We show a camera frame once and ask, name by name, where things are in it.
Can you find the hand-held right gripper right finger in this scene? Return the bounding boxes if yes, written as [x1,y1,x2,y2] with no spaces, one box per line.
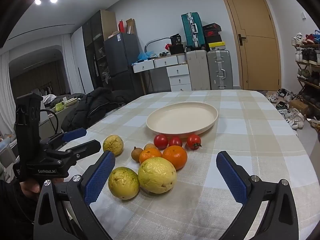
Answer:
[216,151,299,240]

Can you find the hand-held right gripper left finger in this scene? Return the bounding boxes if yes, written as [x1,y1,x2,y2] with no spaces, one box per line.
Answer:
[33,151,116,240]

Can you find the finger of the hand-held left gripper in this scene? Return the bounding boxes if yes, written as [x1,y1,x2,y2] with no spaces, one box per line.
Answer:
[46,139,102,160]
[41,127,87,145]

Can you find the greenish yellow passion fruit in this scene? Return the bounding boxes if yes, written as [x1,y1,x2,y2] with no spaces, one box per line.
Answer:
[108,167,140,200]

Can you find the wrinkled yellow passion fruit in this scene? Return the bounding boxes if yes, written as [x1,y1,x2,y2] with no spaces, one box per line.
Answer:
[103,135,124,156]

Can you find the red tomato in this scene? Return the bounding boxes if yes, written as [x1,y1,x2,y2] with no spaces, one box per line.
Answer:
[186,134,202,150]
[169,136,183,147]
[153,134,169,150]

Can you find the small orange mandarin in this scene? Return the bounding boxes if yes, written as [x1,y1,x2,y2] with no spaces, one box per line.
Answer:
[139,148,162,165]

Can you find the large orange mandarin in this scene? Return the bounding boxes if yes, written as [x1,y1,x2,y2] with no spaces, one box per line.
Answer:
[162,145,188,171]

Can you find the large smooth yellow passion fruit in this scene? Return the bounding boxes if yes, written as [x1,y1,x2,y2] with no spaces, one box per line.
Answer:
[138,157,177,194]

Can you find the cream round plate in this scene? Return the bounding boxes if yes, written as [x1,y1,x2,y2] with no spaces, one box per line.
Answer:
[146,102,219,139]

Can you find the person's left forearm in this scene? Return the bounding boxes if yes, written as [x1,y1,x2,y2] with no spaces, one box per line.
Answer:
[0,179,38,240]

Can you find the person's left hand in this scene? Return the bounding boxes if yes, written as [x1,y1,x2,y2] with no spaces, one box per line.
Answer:
[19,177,64,194]

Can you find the black padded jacket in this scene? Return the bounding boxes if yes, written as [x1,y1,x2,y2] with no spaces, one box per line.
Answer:
[61,87,138,133]

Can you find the scattered sneakers pile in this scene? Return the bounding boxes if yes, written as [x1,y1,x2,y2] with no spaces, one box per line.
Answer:
[265,87,307,130]

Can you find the tall dark display cabinet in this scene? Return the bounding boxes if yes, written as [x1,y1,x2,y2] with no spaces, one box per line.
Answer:
[82,10,118,93]

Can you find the dark grey refrigerator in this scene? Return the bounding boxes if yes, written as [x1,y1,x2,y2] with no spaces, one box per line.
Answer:
[103,32,144,96]

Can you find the brown cardboard box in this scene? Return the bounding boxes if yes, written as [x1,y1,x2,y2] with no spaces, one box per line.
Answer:
[289,99,309,115]

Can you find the blue plastic bag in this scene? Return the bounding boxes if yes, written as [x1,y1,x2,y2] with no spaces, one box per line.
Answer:
[138,51,155,61]

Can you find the silver suitcase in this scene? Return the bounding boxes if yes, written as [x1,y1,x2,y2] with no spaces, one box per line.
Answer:
[207,49,234,90]

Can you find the white drawer cabinet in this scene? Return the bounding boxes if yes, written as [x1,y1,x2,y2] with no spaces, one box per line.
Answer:
[166,64,192,92]

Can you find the beige suitcase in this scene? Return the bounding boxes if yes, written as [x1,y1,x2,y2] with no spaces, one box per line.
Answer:
[185,49,212,91]

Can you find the white desk with drawers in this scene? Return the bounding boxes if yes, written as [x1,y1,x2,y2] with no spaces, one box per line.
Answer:
[132,54,187,95]

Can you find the grey curved tube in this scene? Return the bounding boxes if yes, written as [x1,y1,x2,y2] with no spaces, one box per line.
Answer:
[145,38,172,55]

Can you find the wooden door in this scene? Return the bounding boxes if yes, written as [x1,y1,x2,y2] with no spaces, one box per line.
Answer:
[218,0,282,90]

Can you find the black box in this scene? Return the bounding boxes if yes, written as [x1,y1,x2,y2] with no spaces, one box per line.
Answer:
[169,44,186,55]

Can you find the yellow and black shoebox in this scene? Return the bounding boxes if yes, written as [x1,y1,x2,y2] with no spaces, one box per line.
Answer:
[208,42,227,51]

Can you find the black bag with white print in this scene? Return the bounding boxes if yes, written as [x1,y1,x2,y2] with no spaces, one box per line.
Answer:
[170,33,182,46]

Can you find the black shoebox with red end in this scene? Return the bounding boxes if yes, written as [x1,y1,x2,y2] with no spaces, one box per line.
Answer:
[202,23,222,32]

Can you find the wooden shoe rack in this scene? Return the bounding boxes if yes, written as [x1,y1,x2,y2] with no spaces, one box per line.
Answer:
[291,30,320,110]

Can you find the teal suitcase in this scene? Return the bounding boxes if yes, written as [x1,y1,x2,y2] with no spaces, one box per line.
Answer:
[181,12,207,50]

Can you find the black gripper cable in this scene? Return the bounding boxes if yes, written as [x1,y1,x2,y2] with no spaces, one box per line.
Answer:
[39,109,60,135]

